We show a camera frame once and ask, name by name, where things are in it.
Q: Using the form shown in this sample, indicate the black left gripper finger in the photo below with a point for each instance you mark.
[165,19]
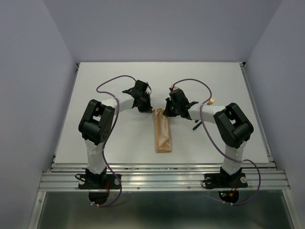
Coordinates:
[146,104]
[139,104]

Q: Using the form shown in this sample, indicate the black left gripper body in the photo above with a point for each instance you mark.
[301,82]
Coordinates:
[145,95]

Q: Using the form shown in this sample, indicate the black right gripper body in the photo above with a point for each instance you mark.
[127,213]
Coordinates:
[177,107]

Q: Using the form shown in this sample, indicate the peach cloth napkin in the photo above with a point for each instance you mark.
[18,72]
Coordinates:
[162,129]

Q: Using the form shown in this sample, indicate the gold fork black handle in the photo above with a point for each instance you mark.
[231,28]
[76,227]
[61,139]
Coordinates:
[210,102]

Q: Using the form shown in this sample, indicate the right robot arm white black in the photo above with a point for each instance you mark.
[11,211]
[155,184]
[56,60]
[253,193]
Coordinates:
[234,127]

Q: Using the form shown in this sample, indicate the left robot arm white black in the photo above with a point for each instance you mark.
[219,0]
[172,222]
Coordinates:
[97,124]

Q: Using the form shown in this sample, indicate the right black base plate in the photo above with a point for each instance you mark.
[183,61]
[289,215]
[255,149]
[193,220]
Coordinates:
[217,180]

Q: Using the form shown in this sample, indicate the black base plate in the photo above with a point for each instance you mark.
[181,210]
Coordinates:
[108,181]
[217,180]

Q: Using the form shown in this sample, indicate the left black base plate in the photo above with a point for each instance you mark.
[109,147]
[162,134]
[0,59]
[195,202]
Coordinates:
[108,181]

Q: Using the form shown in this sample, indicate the aluminium rail frame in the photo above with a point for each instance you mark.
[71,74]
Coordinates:
[162,191]

